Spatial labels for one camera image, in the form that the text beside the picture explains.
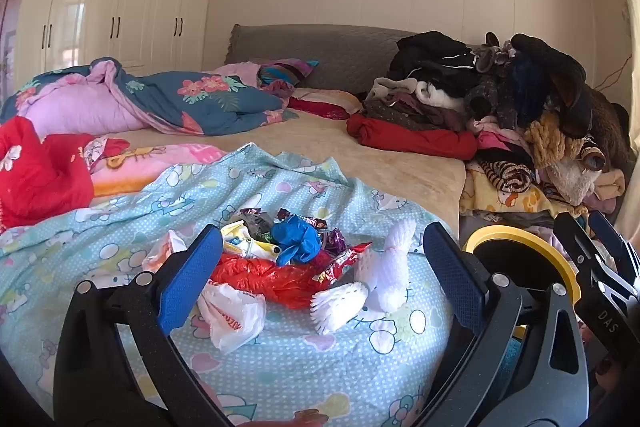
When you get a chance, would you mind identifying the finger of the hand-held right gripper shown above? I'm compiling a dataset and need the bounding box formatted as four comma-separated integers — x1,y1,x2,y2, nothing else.
554,210,640,358
589,210,640,281

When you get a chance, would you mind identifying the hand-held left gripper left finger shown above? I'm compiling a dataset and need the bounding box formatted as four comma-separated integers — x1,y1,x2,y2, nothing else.
52,224,234,427

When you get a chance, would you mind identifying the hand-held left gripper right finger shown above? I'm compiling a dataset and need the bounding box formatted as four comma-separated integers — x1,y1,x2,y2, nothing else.
415,222,592,427

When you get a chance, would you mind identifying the white orange plastic bag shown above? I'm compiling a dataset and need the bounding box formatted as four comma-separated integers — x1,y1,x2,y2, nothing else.
142,229,189,273

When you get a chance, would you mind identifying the white red printed plastic bag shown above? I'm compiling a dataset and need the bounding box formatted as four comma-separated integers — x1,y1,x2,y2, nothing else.
197,282,267,355

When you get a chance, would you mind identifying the yellow white packet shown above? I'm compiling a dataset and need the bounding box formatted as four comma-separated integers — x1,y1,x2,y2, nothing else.
220,219,281,264

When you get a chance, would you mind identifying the tall white foam fruit net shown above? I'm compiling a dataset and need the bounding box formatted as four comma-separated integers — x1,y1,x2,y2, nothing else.
357,219,419,314

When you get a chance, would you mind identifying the yellow rimmed black trash bin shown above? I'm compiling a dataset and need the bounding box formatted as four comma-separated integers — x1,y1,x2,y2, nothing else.
462,224,583,343

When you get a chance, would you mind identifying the dark foil wrapper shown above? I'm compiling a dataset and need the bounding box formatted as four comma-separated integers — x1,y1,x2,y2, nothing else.
240,207,276,238

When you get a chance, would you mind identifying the red snack wrapper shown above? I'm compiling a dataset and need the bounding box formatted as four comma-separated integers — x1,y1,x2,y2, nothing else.
312,242,374,284

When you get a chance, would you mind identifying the blue plastic bag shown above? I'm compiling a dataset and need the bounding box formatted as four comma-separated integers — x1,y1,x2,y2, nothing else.
272,215,324,267

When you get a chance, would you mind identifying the short white foam fruit net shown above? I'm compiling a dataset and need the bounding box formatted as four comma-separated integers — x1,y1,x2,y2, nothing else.
310,282,371,336

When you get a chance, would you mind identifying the purple candy wrapper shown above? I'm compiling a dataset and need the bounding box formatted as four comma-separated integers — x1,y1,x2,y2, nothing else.
322,227,347,258

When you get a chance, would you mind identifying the small dark red wrapper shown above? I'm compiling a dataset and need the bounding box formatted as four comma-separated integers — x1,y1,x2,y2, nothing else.
277,208,329,229

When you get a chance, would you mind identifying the beige towel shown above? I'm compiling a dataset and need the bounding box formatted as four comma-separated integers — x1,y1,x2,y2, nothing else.
590,169,626,213

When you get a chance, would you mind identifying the light blue cartoon blanket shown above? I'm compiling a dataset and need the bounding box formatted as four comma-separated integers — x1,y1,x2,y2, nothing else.
0,142,461,427

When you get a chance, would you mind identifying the white fuzzy garment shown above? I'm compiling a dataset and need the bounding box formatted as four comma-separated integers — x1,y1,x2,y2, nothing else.
542,157,596,206

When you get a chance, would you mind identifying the yellow cartoon blanket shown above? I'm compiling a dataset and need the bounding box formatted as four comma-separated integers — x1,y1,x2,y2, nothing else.
459,162,556,221

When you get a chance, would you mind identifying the brown patterned sleeve cuff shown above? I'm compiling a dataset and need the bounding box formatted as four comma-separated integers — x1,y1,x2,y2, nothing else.
575,134,607,172

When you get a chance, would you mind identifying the brown striped garment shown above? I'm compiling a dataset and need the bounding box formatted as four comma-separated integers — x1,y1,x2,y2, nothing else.
480,159,539,194

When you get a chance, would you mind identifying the brown plush garment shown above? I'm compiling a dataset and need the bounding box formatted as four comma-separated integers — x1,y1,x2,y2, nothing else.
585,87,634,163

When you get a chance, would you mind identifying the pink cartoon blanket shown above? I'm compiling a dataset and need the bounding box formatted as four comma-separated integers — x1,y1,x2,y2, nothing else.
82,138,229,198

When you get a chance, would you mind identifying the tan fuzzy garment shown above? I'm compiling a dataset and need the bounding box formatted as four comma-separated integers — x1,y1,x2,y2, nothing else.
522,112,576,168

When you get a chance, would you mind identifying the folded red garment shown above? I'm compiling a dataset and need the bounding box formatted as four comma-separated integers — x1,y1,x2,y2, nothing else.
346,113,479,160

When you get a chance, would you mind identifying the pink garment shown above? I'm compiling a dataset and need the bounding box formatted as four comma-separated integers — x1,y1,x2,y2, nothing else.
472,117,531,153

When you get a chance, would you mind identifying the bed with beige sheet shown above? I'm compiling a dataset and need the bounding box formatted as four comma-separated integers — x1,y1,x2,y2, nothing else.
0,82,469,427

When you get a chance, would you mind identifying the maroon dotted garment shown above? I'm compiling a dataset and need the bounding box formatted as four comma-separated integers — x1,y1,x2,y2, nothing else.
362,99,469,133

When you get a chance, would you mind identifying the blue floral quilt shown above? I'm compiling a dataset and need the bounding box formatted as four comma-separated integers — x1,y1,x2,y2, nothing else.
0,59,301,138

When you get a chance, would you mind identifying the cream white garment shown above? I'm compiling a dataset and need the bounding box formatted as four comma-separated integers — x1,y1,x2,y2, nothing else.
372,77,469,113

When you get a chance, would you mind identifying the grey fuzzy garment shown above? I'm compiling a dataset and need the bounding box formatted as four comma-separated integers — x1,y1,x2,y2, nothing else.
465,34,516,128

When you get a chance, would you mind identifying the red floral cloth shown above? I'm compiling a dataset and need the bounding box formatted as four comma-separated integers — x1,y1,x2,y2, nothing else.
0,116,96,231

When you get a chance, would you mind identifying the dark blue fuzzy garment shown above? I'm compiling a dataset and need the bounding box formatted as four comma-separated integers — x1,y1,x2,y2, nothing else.
500,54,551,128

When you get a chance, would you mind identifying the cream curtain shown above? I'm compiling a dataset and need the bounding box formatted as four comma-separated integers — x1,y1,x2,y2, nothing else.
612,0,640,233

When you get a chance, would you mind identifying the black fleece lined garment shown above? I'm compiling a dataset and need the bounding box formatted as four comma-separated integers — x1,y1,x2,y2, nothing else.
510,33,587,140

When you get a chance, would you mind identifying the pink pillow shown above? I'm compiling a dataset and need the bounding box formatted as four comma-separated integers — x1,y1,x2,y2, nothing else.
207,63,262,88

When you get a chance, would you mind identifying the crimson cloth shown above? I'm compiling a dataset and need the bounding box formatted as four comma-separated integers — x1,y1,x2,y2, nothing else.
287,96,351,120

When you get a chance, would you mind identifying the black jacket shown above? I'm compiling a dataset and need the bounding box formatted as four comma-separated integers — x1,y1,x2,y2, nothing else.
387,31,481,83

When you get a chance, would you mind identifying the striped colourful pillow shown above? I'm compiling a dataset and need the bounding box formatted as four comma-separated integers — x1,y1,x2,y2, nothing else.
257,59,320,90

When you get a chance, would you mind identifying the grey padded headboard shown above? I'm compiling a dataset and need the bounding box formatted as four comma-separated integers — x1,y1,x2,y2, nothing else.
224,24,481,96

